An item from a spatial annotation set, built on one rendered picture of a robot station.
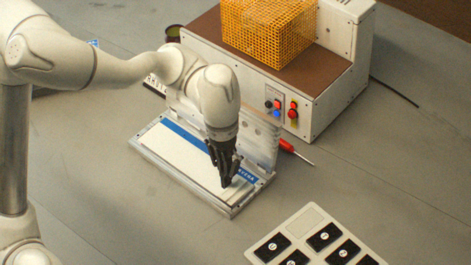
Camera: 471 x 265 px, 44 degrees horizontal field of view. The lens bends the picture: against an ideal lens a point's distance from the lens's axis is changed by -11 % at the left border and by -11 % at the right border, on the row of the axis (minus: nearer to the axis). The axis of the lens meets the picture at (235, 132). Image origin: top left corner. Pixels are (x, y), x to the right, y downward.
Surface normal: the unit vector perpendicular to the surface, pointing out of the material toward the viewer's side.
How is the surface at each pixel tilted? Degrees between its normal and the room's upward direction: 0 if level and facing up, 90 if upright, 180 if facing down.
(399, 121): 0
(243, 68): 90
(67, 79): 100
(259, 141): 78
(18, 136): 86
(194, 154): 0
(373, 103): 0
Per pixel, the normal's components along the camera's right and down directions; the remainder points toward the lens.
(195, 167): -0.04, -0.67
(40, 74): 0.37, 0.69
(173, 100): -0.65, 0.43
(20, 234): 0.64, 0.30
